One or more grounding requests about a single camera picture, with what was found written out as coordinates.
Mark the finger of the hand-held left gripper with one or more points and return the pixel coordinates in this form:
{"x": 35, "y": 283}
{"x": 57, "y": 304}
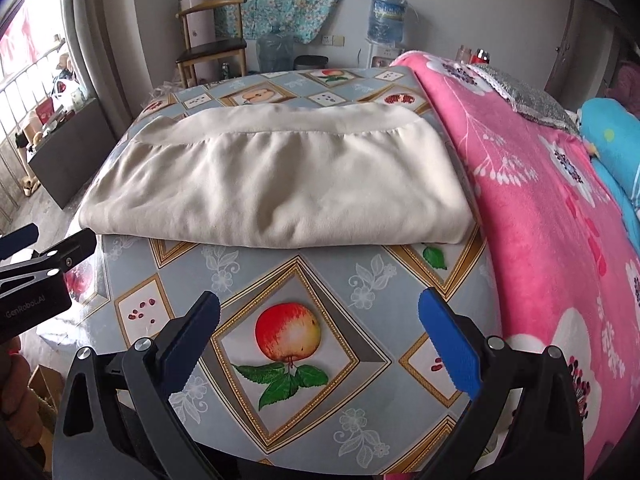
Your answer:
{"x": 70, "y": 252}
{"x": 20, "y": 241}

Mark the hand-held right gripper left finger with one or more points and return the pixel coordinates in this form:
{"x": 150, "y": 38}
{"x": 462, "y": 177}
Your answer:
{"x": 195, "y": 340}

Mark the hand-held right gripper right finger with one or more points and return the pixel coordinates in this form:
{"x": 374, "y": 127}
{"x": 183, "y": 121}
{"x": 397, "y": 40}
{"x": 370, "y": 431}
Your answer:
{"x": 450, "y": 340}

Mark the cream jacket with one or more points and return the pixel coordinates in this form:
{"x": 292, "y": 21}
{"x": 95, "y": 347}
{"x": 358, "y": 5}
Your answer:
{"x": 275, "y": 175}

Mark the hanging clothes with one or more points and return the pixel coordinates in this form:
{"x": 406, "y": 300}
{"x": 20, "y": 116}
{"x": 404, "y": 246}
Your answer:
{"x": 25, "y": 35}

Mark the person's left hand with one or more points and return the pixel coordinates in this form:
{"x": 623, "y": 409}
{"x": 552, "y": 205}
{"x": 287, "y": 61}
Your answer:
{"x": 17, "y": 385}

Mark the window railing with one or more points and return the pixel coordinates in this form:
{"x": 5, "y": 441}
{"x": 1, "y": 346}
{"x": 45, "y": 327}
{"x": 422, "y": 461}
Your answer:
{"x": 10, "y": 160}

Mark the open cardboard box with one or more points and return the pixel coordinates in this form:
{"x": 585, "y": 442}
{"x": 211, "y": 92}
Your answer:
{"x": 47, "y": 390}

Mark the grey cabinet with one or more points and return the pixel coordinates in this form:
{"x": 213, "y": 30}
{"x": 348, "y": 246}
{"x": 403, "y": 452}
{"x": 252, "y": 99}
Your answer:
{"x": 75, "y": 150}

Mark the fruit print tablecloth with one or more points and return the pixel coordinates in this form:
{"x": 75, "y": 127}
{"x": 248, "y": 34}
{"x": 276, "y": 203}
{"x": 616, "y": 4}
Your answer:
{"x": 350, "y": 270}

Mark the red box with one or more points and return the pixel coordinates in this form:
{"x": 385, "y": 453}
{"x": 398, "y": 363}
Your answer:
{"x": 45, "y": 109}

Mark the pink floral blanket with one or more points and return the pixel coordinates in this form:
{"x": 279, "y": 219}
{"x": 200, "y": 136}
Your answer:
{"x": 540, "y": 220}

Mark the white plastic bag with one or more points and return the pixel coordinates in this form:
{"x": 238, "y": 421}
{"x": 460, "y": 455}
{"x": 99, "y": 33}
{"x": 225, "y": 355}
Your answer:
{"x": 162, "y": 91}

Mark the beige curtain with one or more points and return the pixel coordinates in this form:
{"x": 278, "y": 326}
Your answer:
{"x": 105, "y": 35}

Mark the wooden chair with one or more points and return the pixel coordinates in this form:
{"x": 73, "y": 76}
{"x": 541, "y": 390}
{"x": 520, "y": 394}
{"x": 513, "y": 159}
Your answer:
{"x": 210, "y": 52}

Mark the silver padded mat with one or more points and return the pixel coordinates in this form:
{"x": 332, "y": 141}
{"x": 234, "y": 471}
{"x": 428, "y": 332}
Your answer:
{"x": 530, "y": 97}

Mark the blue pillow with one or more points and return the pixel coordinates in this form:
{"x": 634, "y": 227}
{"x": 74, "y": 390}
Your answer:
{"x": 615, "y": 130}

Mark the clear empty water jug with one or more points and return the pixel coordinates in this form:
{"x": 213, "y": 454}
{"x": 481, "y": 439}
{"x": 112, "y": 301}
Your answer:
{"x": 275, "y": 52}

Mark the black box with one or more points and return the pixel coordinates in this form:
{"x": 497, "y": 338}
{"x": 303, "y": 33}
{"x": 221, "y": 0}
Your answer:
{"x": 310, "y": 62}

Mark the dark purple cloth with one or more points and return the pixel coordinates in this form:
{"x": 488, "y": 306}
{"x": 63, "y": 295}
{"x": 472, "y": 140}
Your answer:
{"x": 625, "y": 80}

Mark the interior door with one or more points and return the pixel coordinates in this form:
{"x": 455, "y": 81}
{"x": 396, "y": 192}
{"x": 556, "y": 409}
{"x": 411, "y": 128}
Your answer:
{"x": 565, "y": 45}

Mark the wall socket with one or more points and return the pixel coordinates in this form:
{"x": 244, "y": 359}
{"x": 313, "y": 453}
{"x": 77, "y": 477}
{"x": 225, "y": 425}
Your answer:
{"x": 333, "y": 40}

